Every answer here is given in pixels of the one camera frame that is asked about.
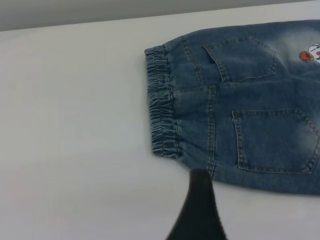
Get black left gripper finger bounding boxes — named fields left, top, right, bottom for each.
left=164, top=168, right=229, bottom=240

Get blue denim shorts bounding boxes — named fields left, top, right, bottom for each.
left=144, top=19, right=320, bottom=196

